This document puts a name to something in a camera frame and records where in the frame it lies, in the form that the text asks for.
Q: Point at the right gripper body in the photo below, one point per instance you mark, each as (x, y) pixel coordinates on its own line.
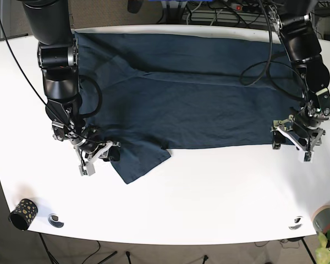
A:
(90, 147)

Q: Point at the grey tape roll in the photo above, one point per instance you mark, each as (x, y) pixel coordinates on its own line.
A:
(321, 220)

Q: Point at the left table cable grommet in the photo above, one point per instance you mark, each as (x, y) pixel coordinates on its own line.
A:
(53, 219)

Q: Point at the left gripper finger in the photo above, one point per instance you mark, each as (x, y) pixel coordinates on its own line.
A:
(277, 140)

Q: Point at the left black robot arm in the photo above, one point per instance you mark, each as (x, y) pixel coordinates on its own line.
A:
(291, 21)

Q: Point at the right table cable grommet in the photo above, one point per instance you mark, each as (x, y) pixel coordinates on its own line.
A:
(296, 223)

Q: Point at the green potted plant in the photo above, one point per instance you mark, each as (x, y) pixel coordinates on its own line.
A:
(323, 251)

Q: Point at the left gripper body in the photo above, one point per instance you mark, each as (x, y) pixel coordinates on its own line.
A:
(304, 138)

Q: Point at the table cable grommet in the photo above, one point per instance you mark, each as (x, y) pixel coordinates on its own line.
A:
(53, 219)
(296, 223)

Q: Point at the dark blue T-shirt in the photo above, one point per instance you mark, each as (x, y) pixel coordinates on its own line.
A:
(163, 92)

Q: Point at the black gold-dotted cup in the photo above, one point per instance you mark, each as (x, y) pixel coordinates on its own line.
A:
(23, 214)

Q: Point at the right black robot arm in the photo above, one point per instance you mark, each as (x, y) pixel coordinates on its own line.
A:
(57, 56)

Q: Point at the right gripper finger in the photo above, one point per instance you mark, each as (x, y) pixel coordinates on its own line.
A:
(113, 154)

